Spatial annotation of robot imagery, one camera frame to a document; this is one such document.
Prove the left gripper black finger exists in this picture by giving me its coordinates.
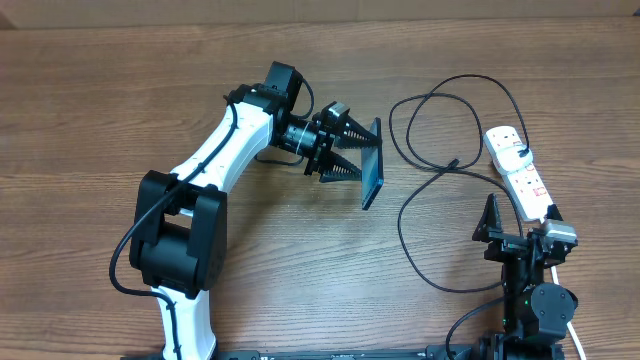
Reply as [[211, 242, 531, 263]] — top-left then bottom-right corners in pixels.
[[318, 151, 362, 183], [334, 115, 378, 149]]

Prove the blue Galaxy S24+ smartphone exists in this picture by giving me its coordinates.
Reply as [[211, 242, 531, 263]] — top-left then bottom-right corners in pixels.
[[361, 118, 384, 210]]

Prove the black USB charging cable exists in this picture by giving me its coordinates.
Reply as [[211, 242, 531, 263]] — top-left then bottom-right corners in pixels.
[[388, 74, 532, 295]]

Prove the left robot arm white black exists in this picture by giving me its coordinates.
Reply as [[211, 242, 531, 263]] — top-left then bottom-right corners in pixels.
[[121, 62, 384, 359]]

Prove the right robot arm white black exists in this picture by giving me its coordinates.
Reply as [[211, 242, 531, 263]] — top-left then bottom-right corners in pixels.
[[472, 194, 578, 360]]

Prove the white charger adapter plug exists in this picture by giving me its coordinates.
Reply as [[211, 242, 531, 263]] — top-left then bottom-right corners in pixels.
[[492, 144, 533, 175]]

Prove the white power strip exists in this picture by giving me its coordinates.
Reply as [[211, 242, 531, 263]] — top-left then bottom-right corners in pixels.
[[483, 126, 553, 222]]

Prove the white power strip cord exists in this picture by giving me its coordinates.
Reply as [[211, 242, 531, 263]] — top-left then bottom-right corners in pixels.
[[538, 215, 587, 360]]

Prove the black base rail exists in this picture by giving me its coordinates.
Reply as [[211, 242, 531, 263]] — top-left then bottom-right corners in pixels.
[[119, 344, 481, 360]]

